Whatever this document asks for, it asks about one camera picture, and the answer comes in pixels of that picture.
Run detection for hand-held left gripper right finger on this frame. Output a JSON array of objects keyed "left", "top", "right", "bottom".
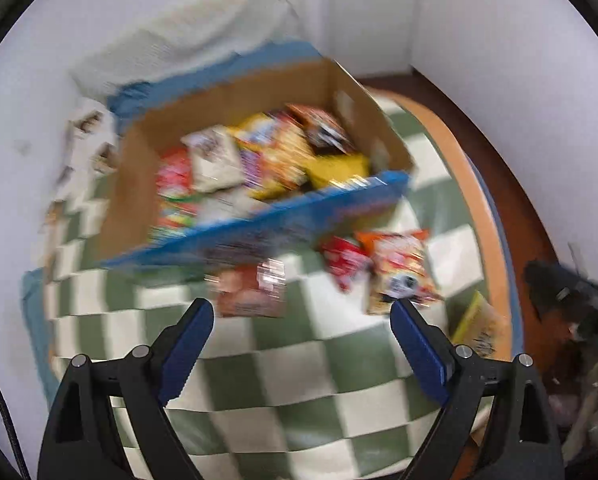
[{"left": 389, "top": 297, "right": 564, "bottom": 480}]

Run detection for yellow snack packet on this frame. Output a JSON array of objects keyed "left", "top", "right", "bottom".
[{"left": 306, "top": 152, "right": 372, "bottom": 191}]

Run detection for clear pastry packet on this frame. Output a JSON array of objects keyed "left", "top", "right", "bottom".
[{"left": 451, "top": 290, "right": 510, "bottom": 358}]

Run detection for small red snack packet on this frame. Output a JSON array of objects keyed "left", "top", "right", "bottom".
[{"left": 321, "top": 235, "right": 372, "bottom": 293}]

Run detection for cardboard box with blue print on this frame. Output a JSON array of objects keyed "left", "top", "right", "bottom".
[{"left": 99, "top": 57, "right": 417, "bottom": 273}]

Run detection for white chocolate stick packet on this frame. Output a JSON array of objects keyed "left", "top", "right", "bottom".
[{"left": 194, "top": 187, "right": 264, "bottom": 226}]

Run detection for white door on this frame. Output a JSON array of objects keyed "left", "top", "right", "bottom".
[{"left": 319, "top": 0, "right": 424, "bottom": 78}]

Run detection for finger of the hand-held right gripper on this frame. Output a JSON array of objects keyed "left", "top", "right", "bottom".
[{"left": 523, "top": 259, "right": 587, "bottom": 320}]

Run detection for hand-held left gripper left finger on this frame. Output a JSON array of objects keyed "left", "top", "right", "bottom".
[{"left": 38, "top": 297, "right": 216, "bottom": 480}]

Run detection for green checkered blanket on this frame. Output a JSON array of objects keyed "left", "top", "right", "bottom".
[{"left": 44, "top": 92, "right": 512, "bottom": 480}]

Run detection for yellow purple noodle packet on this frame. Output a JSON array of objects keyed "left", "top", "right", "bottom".
[{"left": 229, "top": 110, "right": 317, "bottom": 201}]

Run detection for long red snack packet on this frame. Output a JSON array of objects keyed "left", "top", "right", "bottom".
[{"left": 151, "top": 147, "right": 200, "bottom": 241}]

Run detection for brown panda snack packet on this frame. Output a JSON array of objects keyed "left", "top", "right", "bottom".
[{"left": 284, "top": 104, "right": 357, "bottom": 156}]

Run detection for grey dotted pillow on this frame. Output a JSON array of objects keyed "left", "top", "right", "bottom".
[{"left": 71, "top": 0, "right": 302, "bottom": 98}]

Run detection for grey white snack packet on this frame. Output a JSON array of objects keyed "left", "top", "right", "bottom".
[{"left": 181, "top": 125, "right": 244, "bottom": 193}]

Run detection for black cable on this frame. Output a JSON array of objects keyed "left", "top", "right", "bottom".
[{"left": 0, "top": 347, "right": 32, "bottom": 480}]

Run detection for orange mushroom panda snack packet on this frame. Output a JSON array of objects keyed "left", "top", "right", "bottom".
[{"left": 356, "top": 229, "right": 444, "bottom": 317}]

